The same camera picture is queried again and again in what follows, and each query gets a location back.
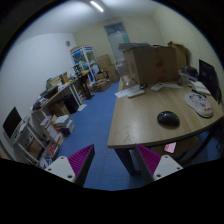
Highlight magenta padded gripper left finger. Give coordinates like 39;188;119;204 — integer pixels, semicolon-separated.
46;144;95;186

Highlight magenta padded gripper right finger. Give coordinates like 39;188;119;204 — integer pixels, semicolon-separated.
134;145;182;182

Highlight black computer mouse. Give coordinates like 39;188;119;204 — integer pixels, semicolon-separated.
157;111;180;127

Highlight white printed mouse pad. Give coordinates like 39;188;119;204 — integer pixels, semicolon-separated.
185;92;213;118

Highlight black computer monitor on table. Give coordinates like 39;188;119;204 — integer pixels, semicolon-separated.
198;60;222;103

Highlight pink object under table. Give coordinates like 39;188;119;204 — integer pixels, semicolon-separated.
164;143;176;153

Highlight white shelf unit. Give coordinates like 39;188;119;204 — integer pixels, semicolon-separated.
9;109;76;169

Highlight wooden office table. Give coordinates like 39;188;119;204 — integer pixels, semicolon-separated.
107;85;224;176

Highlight cluttered white desk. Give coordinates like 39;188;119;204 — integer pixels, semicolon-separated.
31;75;83;115

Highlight black monitor on shelf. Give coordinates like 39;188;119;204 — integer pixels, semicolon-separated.
3;108;22;138

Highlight white remote control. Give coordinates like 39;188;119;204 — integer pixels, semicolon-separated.
151;83;164;92

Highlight small black round object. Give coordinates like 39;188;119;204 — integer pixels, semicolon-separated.
139;84;147;90

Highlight open notebook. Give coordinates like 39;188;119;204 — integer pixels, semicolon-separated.
191;81;210;95

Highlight stacked cardboard boxes by door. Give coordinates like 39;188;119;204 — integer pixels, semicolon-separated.
93;54;119;92

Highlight large brown cardboard box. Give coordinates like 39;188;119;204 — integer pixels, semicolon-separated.
123;46;179;85

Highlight glass display cabinet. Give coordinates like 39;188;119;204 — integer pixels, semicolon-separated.
70;46;100;82

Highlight grey door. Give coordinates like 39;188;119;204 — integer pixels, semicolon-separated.
104;23;130;59

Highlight ceiling strip light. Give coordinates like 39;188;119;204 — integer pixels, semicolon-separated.
90;1;104;13

